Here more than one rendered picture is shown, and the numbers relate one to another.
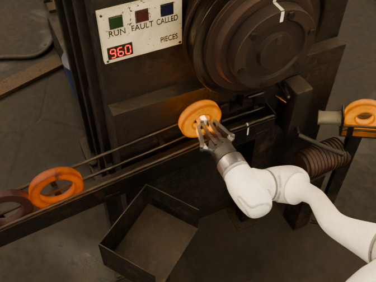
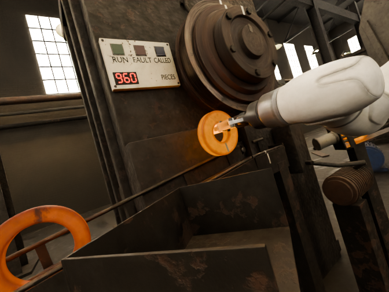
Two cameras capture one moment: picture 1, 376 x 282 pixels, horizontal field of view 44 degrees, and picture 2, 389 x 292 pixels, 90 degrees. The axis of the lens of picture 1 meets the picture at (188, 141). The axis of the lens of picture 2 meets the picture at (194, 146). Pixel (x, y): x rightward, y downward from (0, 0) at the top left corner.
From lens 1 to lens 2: 1.30 m
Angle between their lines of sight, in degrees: 51
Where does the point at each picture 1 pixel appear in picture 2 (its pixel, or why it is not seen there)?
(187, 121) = (205, 127)
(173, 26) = (169, 68)
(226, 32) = (206, 26)
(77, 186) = (79, 239)
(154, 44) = (156, 80)
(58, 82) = not seen: hidden behind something
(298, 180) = not seen: hidden behind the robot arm
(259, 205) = (363, 57)
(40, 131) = not seen: outside the picture
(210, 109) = (224, 116)
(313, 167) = (351, 182)
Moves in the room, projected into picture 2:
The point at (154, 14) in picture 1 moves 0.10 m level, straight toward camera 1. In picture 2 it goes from (150, 52) to (149, 35)
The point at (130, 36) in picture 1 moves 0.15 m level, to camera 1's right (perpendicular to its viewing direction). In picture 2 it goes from (133, 66) to (174, 57)
